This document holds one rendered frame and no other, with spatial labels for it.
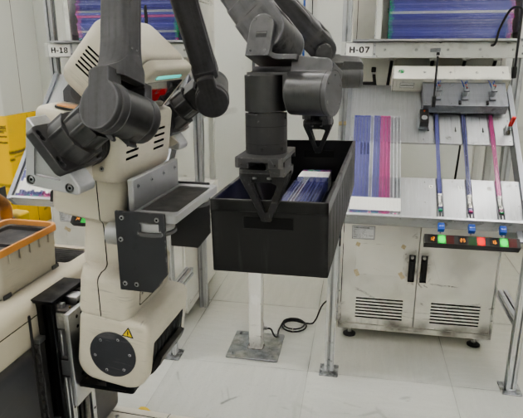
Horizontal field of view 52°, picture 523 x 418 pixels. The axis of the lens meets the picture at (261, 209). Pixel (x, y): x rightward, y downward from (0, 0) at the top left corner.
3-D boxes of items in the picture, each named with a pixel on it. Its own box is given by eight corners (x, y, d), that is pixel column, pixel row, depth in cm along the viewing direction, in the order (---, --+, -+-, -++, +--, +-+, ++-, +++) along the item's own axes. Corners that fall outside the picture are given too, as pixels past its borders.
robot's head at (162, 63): (51, 75, 97) (95, 9, 92) (108, 71, 117) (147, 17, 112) (107, 129, 98) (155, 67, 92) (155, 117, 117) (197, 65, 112)
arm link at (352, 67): (311, 30, 122) (316, 44, 115) (361, 29, 123) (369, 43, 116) (308, 80, 129) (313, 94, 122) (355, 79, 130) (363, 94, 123)
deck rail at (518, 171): (526, 233, 201) (531, 225, 196) (520, 233, 201) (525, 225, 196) (507, 94, 237) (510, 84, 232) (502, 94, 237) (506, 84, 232)
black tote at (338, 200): (285, 183, 133) (284, 139, 130) (354, 186, 129) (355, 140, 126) (212, 270, 80) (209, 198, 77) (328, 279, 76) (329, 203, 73)
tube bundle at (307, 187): (302, 182, 129) (302, 169, 128) (331, 183, 127) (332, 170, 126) (251, 257, 81) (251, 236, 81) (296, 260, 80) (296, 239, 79)
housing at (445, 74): (502, 102, 236) (511, 79, 224) (389, 100, 245) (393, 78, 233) (501, 89, 240) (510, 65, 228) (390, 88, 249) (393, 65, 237)
